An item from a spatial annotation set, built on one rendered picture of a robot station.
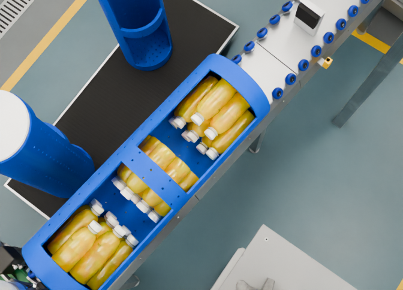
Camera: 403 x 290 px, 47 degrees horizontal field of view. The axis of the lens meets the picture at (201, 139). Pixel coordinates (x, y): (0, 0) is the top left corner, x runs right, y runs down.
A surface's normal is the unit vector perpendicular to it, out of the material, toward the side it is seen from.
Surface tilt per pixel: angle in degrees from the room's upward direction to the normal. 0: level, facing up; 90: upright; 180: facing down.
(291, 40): 0
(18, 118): 0
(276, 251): 0
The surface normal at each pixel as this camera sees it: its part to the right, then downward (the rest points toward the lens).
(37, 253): -0.36, -0.51
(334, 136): -0.04, -0.25
